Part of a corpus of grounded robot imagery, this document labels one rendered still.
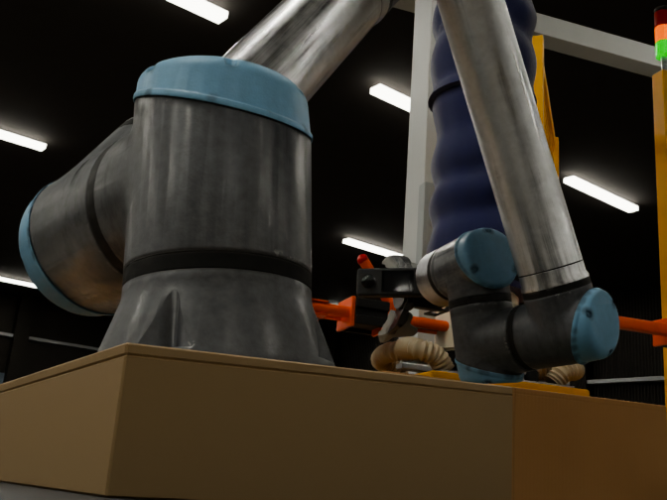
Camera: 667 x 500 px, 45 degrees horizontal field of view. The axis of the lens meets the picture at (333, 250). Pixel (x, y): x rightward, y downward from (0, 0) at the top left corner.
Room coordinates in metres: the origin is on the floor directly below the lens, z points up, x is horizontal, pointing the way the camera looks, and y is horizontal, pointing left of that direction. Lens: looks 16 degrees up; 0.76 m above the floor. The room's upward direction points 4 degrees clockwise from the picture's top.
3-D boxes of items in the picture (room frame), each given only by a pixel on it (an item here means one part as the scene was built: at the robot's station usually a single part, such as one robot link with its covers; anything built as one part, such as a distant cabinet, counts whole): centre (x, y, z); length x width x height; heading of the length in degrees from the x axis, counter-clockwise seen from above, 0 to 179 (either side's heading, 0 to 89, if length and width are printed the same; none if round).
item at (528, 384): (1.56, -0.34, 0.98); 0.34 x 0.10 x 0.05; 109
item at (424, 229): (2.64, -0.38, 1.62); 0.20 x 0.05 x 0.30; 109
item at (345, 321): (1.57, -0.07, 1.08); 0.10 x 0.08 x 0.06; 19
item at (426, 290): (1.23, -0.18, 1.09); 0.09 x 0.05 x 0.10; 108
